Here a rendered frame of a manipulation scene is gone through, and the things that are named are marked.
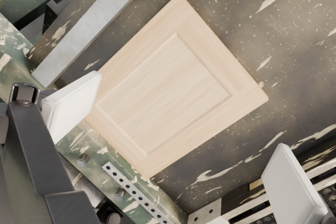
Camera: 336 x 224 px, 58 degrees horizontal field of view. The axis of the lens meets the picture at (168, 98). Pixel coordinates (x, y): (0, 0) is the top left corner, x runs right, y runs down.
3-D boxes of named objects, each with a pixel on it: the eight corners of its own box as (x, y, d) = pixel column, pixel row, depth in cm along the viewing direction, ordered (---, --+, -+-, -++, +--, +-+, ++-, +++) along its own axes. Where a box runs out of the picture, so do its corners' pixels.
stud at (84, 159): (79, 156, 83) (74, 162, 80) (85, 151, 82) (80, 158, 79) (86, 162, 84) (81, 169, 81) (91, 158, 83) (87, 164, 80)
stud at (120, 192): (115, 190, 86) (111, 197, 83) (121, 186, 85) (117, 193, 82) (121, 195, 86) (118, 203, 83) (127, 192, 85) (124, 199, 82)
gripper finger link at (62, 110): (41, 158, 15) (27, 152, 15) (91, 111, 22) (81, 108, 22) (55, 104, 14) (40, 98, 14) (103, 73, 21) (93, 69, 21)
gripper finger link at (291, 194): (315, 205, 14) (330, 210, 14) (279, 141, 21) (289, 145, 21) (285, 252, 15) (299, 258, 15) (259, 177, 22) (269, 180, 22)
